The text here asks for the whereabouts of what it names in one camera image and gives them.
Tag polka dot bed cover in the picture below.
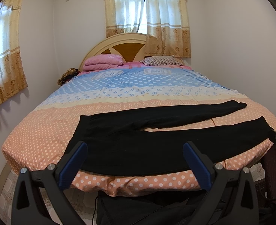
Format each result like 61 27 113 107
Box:
2 66 276 197

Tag beige side window curtain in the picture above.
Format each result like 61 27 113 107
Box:
0 0 28 105

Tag beige curtain behind headboard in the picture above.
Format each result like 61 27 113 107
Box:
104 0 191 58

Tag striped pillow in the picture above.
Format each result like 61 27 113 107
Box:
141 56 185 66

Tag black pants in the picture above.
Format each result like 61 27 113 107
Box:
66 100 271 177

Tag brown patterned bag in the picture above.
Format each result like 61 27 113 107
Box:
57 68 80 86

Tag folded pink blanket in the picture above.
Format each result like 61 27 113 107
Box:
82 54 126 72

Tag cream wooden headboard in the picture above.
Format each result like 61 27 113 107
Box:
79 33 147 70

